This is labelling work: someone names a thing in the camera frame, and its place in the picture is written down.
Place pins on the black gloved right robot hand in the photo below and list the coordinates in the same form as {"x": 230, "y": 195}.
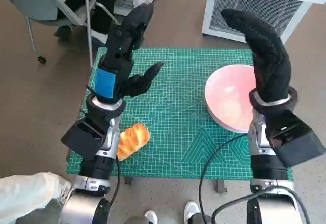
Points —
{"x": 272, "y": 68}

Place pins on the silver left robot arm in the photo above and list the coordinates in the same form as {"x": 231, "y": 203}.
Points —
{"x": 76, "y": 208}

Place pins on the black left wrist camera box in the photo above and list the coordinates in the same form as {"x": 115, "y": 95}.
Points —
{"x": 81, "y": 137}

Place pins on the green cutting mat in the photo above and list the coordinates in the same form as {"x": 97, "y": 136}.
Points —
{"x": 173, "y": 101}

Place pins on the table leg bracket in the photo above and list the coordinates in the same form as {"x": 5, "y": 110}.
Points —
{"x": 128, "y": 180}
{"x": 221, "y": 186}

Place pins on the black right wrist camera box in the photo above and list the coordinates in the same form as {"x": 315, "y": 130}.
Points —
{"x": 293, "y": 137}

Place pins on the large white grille cabinet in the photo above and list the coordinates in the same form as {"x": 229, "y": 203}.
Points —
{"x": 254, "y": 5}

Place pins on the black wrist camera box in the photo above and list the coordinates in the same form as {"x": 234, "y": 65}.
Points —
{"x": 293, "y": 137}
{"x": 81, "y": 137}

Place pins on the pink bowl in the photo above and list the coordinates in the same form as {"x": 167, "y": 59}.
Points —
{"x": 224, "y": 94}

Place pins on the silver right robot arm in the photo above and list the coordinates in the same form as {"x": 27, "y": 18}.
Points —
{"x": 267, "y": 168}

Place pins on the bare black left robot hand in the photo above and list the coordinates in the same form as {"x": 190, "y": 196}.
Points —
{"x": 105, "y": 82}

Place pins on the long toy bread loaf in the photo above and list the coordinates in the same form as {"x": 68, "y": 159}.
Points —
{"x": 135, "y": 137}

